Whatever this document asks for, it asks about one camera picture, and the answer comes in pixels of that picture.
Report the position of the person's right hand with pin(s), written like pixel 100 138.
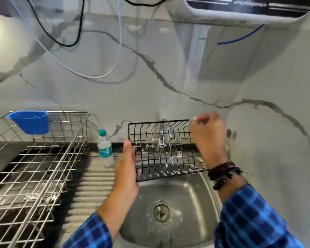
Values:
pixel 211 142

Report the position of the blue plastic cutlery holder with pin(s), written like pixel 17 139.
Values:
pixel 31 122

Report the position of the stainless steel sink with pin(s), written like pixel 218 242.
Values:
pixel 186 198

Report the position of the person's left hand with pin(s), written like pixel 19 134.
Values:
pixel 125 175

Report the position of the person's left thumb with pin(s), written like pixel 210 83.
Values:
pixel 129 151

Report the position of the kitchen range hood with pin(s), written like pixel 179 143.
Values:
pixel 248 10

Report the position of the blue tube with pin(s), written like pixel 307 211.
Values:
pixel 241 38

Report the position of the green white cleaning brush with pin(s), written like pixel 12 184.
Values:
pixel 192 120

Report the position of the person's right forearm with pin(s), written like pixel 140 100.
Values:
pixel 250 219

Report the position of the person's left forearm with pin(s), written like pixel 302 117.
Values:
pixel 111 211

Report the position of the clear plastic water bottle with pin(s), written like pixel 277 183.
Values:
pixel 105 152

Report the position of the steel faucet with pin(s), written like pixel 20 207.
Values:
pixel 162 134

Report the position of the steel sink drain strainer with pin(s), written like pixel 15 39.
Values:
pixel 161 211

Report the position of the person's right fingers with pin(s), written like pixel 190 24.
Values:
pixel 205 120

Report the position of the black wrist bands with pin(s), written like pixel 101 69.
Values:
pixel 223 171

